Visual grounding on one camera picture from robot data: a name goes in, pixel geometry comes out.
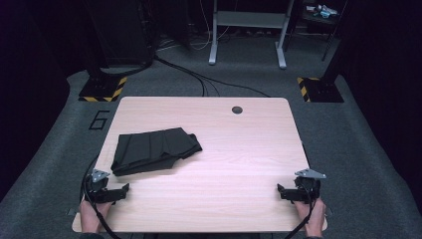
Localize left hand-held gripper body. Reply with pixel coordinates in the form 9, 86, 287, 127
84, 168, 115, 204

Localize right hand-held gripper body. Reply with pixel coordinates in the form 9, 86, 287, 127
293, 168, 327, 203

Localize black pleated skirt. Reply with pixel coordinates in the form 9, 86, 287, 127
109, 126, 203, 177

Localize person's left hand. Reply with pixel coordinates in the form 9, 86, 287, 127
79, 198, 112, 234

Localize person's right hand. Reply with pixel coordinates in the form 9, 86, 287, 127
293, 198, 327, 238

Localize black stand base striped tape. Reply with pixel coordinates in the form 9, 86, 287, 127
78, 76, 128, 103
297, 77, 345, 104

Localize black cabinet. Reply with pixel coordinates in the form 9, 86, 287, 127
85, 0, 157, 68

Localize dark shelf rack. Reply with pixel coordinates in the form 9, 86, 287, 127
285, 0, 350, 63

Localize small clutter on shelf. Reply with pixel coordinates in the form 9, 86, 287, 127
305, 3, 339, 19

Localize black cable beside table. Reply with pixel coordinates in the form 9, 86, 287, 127
79, 153, 101, 203

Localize black floor cables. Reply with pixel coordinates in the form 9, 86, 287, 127
153, 55, 271, 99

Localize white floor cables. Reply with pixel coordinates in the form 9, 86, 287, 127
189, 0, 231, 52

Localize grey metal desk frame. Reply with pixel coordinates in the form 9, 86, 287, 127
208, 0, 296, 70

